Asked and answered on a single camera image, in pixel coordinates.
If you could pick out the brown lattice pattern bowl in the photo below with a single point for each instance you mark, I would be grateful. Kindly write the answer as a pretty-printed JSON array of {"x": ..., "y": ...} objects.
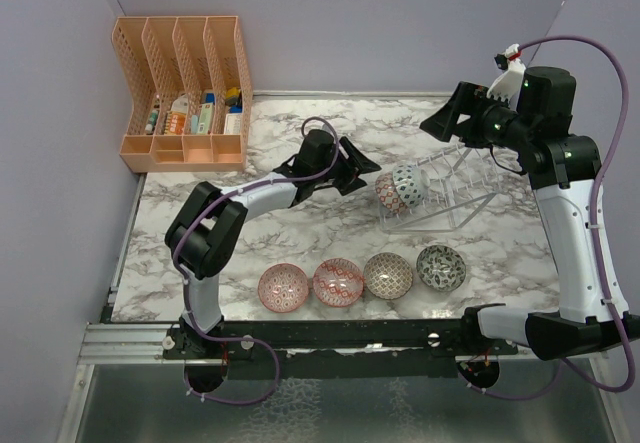
[{"x": 388, "y": 276}]

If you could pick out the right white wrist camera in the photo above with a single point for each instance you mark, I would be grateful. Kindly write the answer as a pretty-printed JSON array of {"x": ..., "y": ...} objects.
[{"x": 508, "y": 83}]

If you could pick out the red diamond pattern bowl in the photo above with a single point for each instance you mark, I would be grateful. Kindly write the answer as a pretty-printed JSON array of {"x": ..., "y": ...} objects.
[{"x": 338, "y": 282}]

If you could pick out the yellow black toy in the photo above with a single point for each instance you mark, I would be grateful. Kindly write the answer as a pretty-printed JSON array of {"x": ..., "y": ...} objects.
[{"x": 233, "y": 97}]

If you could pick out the black white leaf bowl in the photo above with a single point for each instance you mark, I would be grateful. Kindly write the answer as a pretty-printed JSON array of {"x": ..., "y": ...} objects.
[{"x": 441, "y": 268}]

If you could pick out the peach plastic desk organizer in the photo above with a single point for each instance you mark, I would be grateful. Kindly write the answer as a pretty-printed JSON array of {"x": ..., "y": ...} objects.
[{"x": 191, "y": 92}]

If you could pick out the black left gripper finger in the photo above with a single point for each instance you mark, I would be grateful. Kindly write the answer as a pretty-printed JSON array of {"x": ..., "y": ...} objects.
[
  {"x": 347, "y": 183},
  {"x": 357, "y": 160}
]

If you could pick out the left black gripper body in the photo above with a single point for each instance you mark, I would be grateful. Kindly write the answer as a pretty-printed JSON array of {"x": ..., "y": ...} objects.
[{"x": 341, "y": 168}]

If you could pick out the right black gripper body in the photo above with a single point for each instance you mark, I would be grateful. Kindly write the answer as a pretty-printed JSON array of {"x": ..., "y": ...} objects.
[{"x": 501, "y": 124}]

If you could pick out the white wire dish rack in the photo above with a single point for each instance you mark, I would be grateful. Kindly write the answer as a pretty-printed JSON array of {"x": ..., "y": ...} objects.
[{"x": 463, "y": 181}]

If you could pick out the orange white box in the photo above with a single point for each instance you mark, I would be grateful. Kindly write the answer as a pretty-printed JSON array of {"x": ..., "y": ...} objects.
[{"x": 176, "y": 116}]

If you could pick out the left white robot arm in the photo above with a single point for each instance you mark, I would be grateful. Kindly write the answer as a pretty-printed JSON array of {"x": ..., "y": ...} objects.
[{"x": 204, "y": 234}]

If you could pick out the black mounting rail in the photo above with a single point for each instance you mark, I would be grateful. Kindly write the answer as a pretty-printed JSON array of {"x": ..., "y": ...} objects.
[{"x": 328, "y": 349}]

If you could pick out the blue triangle pattern bowl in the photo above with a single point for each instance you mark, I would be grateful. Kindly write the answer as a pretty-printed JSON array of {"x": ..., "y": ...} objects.
[{"x": 387, "y": 194}]

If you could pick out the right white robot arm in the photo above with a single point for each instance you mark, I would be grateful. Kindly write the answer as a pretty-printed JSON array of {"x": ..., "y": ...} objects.
[{"x": 562, "y": 168}]

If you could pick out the aluminium extrusion frame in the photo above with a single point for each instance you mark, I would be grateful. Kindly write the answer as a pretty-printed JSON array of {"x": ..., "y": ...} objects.
[{"x": 123, "y": 344}]

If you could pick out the pink pattern bowl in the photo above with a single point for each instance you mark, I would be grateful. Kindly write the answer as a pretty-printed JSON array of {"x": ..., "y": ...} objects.
[{"x": 283, "y": 288}]

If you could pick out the blue diamond dot bowl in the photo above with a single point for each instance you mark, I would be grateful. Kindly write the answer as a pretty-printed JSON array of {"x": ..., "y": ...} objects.
[{"x": 411, "y": 183}]

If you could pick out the green white box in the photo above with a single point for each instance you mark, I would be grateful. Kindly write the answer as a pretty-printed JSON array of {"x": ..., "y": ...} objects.
[{"x": 201, "y": 121}]

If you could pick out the small marker bottles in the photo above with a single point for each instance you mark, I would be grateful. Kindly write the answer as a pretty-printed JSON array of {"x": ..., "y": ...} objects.
[{"x": 153, "y": 116}]

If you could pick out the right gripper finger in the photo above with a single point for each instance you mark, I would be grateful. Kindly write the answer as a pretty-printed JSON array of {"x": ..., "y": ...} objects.
[
  {"x": 471, "y": 132},
  {"x": 441, "y": 125}
]

